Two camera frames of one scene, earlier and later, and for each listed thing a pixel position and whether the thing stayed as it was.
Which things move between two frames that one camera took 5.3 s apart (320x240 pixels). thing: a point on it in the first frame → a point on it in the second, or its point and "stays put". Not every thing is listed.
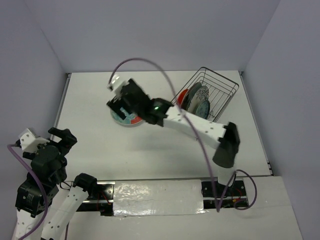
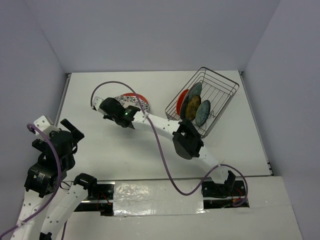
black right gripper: (117, 102) → (106, 115)
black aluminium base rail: (99, 200) stays put
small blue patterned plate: (203, 109) stays put
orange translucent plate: (180, 98) stays put
